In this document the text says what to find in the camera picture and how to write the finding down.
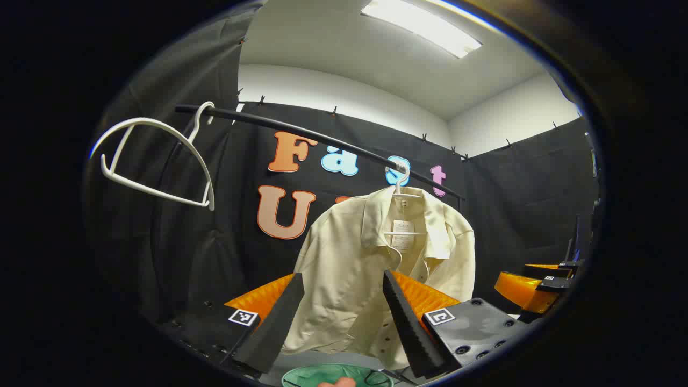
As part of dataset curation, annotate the empty white plastic hanger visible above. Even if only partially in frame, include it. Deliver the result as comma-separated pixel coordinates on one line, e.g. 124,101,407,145
89,101,216,212

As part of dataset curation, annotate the white paper garment tag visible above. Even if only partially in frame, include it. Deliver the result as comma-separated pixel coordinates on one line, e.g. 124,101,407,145
391,219,415,252

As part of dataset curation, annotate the cream collared shirt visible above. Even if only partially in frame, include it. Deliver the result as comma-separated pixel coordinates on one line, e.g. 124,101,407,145
281,185,477,371

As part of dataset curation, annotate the green mesh laundry hamper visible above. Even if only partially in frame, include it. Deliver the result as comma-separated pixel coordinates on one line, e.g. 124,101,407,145
281,363,415,387

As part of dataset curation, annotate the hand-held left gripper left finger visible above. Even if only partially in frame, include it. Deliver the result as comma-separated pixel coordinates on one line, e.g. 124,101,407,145
159,273,305,377

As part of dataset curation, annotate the ceiling light panel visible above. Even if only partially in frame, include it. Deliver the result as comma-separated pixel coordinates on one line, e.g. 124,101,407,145
360,0,483,59

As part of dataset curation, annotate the black clothes rail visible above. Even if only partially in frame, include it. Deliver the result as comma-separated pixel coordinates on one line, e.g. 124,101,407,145
175,104,467,203

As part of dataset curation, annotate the black backdrop cloth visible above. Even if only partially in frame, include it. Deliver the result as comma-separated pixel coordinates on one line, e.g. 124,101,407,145
85,4,600,336

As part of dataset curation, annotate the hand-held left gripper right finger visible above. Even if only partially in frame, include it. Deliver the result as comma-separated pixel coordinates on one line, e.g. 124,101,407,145
383,270,530,379

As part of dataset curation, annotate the white plastic hanger with crossbar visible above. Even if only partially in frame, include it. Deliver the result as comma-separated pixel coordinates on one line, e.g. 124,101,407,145
383,163,426,238

